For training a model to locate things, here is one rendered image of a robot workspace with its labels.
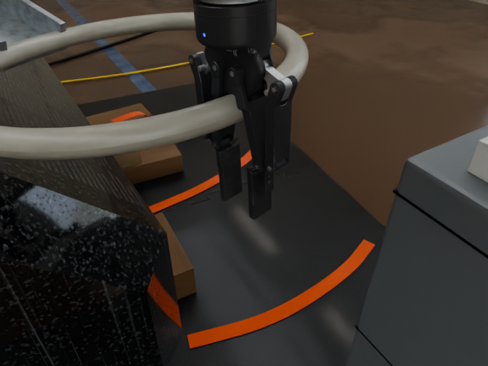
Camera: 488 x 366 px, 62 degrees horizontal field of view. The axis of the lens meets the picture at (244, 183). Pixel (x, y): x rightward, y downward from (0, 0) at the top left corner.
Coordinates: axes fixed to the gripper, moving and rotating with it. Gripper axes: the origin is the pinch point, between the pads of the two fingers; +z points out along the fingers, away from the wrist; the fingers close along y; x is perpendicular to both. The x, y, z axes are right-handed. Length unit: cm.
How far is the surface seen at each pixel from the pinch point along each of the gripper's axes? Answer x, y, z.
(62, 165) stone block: 9.2, 37.4, 9.6
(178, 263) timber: -17, 54, 66
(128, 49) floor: -125, 272, 67
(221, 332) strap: -16, 32, 79
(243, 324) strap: -23, 30, 79
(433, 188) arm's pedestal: -20.7, -13.8, 5.0
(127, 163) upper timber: -35, 114, 63
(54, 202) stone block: 14.9, 26.3, 8.8
